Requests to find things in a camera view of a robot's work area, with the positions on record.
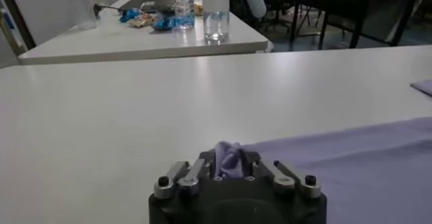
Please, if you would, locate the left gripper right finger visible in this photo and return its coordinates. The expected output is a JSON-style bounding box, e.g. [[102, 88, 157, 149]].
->
[[242, 150, 322, 200]]

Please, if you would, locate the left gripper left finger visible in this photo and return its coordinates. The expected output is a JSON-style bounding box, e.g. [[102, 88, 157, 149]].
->
[[153, 149, 217, 200]]

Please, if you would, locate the purple T-shirt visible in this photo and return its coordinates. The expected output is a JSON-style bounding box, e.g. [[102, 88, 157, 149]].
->
[[214, 78, 432, 224]]

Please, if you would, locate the white desk with snacks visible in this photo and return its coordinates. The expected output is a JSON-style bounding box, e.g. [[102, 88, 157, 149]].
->
[[17, 0, 274, 66]]

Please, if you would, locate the blue snack packet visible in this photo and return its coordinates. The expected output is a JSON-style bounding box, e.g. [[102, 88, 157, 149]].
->
[[152, 15, 176, 32], [119, 7, 141, 23]]

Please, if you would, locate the yellow snack packet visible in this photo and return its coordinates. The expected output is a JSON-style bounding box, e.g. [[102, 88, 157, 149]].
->
[[128, 12, 156, 28]]

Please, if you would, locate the clear plastic water bottle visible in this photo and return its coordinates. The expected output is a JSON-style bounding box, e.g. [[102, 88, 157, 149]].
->
[[201, 0, 231, 43]]

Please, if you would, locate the black office chair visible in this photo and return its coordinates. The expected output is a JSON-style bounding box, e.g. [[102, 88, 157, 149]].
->
[[263, 0, 294, 34]]

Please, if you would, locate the water bottle red label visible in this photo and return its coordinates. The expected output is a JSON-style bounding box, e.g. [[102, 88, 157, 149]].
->
[[173, 0, 196, 30]]

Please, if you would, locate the dark grey laptop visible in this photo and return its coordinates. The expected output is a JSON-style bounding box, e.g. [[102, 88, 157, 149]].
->
[[119, 0, 176, 13]]

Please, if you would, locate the black table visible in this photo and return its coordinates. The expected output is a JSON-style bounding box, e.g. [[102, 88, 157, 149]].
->
[[290, 0, 426, 49]]

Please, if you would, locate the black laptop cable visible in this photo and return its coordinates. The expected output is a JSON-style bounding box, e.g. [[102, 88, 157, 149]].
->
[[92, 3, 126, 19]]

